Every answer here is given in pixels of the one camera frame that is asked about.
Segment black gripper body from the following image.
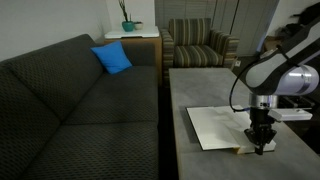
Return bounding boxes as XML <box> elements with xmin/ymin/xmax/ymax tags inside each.
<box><xmin>244</xmin><ymin>108</ymin><xmax>276</xmax><ymax>146</ymax></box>

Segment black book with yellow spine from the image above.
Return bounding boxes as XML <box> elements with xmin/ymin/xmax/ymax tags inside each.
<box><xmin>185</xmin><ymin>105</ymin><xmax>277</xmax><ymax>155</ymax></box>

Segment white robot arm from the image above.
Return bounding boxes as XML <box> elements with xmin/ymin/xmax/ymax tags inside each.
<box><xmin>244</xmin><ymin>17</ymin><xmax>320</xmax><ymax>155</ymax></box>

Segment grey coffee table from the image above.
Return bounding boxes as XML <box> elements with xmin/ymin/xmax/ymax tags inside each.
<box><xmin>169</xmin><ymin>68</ymin><xmax>320</xmax><ymax>180</ymax></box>

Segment striped armchair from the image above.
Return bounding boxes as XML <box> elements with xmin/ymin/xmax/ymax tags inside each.
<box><xmin>160</xmin><ymin>18</ymin><xmax>239</xmax><ymax>87</ymax></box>

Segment wooden side table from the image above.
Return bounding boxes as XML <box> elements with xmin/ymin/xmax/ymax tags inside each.
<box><xmin>103</xmin><ymin>36</ymin><xmax>163</xmax><ymax>87</ymax></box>

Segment white tray on side table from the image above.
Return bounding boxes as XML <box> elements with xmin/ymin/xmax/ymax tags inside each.
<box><xmin>104</xmin><ymin>26</ymin><xmax>159</xmax><ymax>39</ymax></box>

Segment small white plant pot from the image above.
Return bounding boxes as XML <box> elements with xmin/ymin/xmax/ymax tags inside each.
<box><xmin>134</xmin><ymin>21</ymin><xmax>144</xmax><ymax>30</ymax></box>

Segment blue throw pillow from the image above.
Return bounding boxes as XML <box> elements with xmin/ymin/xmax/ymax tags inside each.
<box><xmin>91</xmin><ymin>41</ymin><xmax>132</xmax><ymax>74</ymax></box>

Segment teal plant pot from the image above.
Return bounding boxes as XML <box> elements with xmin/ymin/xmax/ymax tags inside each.
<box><xmin>122</xmin><ymin>21</ymin><xmax>134</xmax><ymax>32</ymax></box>

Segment dark grey patterned sofa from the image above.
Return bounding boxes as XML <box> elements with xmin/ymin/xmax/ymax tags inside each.
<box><xmin>0</xmin><ymin>34</ymin><xmax>159</xmax><ymax>180</ymax></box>

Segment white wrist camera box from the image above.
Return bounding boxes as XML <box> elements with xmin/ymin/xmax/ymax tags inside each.
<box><xmin>268</xmin><ymin>109</ymin><xmax>312</xmax><ymax>121</ymax></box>

